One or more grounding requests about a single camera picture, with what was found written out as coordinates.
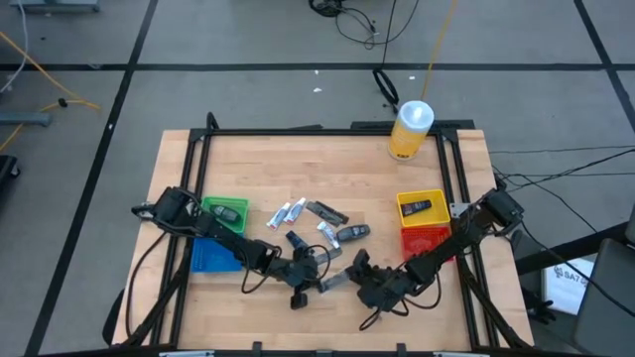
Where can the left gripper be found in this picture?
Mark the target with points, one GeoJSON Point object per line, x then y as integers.
{"type": "Point", "coordinates": [297, 272]}

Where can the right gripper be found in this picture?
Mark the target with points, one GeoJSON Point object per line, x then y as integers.
{"type": "Point", "coordinates": [382, 290]}

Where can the clear toiletry packet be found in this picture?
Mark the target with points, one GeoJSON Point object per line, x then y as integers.
{"type": "Point", "coordinates": [337, 281]}
{"type": "Point", "coordinates": [331, 255]}

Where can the dark blue tube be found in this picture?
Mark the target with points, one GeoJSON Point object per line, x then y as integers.
{"type": "Point", "coordinates": [296, 240]}

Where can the white toothpaste tube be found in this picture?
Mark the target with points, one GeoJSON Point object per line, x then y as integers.
{"type": "Point", "coordinates": [294, 211]}
{"type": "Point", "coordinates": [278, 217]}
{"type": "Point", "coordinates": [328, 235]}

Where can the dark grey deodorant bottle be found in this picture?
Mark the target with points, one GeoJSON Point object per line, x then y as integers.
{"type": "Point", "coordinates": [353, 233]}
{"type": "Point", "coordinates": [226, 213]}

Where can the black comb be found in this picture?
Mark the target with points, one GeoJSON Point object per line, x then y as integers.
{"type": "Point", "coordinates": [327, 213]}

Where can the small black tube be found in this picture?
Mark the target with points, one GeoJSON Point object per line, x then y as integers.
{"type": "Point", "coordinates": [416, 207]}

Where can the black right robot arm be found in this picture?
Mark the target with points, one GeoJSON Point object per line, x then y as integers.
{"type": "Point", "coordinates": [446, 248]}

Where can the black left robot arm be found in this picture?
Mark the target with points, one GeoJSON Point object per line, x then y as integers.
{"type": "Point", "coordinates": [223, 238]}

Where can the red plastic basket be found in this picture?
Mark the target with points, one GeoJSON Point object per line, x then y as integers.
{"type": "Point", "coordinates": [417, 240]}

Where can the black table edge clamp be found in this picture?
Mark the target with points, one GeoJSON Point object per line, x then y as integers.
{"type": "Point", "coordinates": [401, 348]}
{"type": "Point", "coordinates": [257, 347]}

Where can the green plastic basket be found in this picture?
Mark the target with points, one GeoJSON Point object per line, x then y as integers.
{"type": "Point", "coordinates": [243, 208]}

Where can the yellow plastic basket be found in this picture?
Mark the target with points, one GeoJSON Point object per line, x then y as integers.
{"type": "Point", "coordinates": [436, 213]}

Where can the blue plastic basket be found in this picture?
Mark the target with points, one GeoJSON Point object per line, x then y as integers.
{"type": "Point", "coordinates": [208, 258]}

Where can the yellow wipes canister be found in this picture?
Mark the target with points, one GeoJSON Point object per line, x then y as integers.
{"type": "Point", "coordinates": [409, 134]}

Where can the black chair base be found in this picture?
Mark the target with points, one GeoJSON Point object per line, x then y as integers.
{"type": "Point", "coordinates": [543, 310]}

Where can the white labelled box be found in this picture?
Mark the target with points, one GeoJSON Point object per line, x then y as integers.
{"type": "Point", "coordinates": [565, 285]}

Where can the black metal floor bar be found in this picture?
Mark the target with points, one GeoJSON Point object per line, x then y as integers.
{"type": "Point", "coordinates": [570, 250]}

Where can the grey office chair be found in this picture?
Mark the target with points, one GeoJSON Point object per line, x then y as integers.
{"type": "Point", "coordinates": [607, 297]}

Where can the black floor object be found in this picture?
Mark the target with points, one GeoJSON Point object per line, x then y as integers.
{"type": "Point", "coordinates": [7, 166]}

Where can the grey metal table foot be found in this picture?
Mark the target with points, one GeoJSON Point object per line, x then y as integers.
{"type": "Point", "coordinates": [59, 5]}
{"type": "Point", "coordinates": [25, 119]}

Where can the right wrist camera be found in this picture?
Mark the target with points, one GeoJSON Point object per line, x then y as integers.
{"type": "Point", "coordinates": [361, 260]}

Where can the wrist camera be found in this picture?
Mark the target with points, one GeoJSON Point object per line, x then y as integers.
{"type": "Point", "coordinates": [361, 260]}
{"type": "Point", "coordinates": [299, 301]}

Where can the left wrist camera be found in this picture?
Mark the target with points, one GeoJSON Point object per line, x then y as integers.
{"type": "Point", "coordinates": [299, 301]}

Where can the black aluminium rig frame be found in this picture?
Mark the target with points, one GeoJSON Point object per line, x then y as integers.
{"type": "Point", "coordinates": [322, 132]}

